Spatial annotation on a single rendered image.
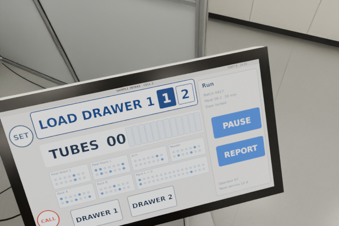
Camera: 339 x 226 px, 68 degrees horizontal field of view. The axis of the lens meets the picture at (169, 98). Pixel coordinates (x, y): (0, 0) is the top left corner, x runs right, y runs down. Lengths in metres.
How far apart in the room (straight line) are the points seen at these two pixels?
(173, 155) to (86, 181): 0.17
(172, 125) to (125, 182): 0.14
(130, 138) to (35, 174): 0.19
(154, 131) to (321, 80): 1.94
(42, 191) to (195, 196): 0.29
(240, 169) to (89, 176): 0.30
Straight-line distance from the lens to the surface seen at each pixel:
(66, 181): 0.53
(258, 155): 0.55
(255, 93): 0.51
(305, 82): 2.24
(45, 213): 0.57
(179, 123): 0.48
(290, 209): 1.67
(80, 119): 0.48
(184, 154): 0.50
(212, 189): 0.55
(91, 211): 0.55
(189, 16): 1.05
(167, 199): 0.54
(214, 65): 0.48
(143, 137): 0.48
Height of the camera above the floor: 1.52
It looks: 51 degrees down
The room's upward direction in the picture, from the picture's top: 6 degrees counter-clockwise
